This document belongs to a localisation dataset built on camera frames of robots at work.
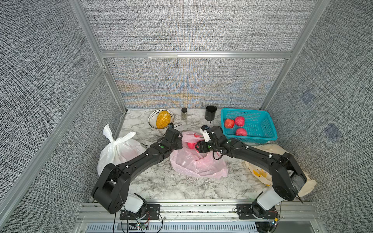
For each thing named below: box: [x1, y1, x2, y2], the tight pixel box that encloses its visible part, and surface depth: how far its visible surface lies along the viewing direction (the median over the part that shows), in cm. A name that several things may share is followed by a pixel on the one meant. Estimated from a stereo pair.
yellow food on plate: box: [156, 110, 171, 130], surface depth 108 cm
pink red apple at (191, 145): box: [186, 142, 195, 150], surface depth 94 cm
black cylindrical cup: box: [204, 105, 218, 121], surface depth 112 cm
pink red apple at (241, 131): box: [235, 127, 248, 137], surface depth 101 cm
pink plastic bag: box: [169, 131, 229, 180], surface depth 87 cm
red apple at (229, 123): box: [224, 118, 235, 129], surface depth 106 cm
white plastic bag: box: [97, 124, 148, 176], surface depth 82 cm
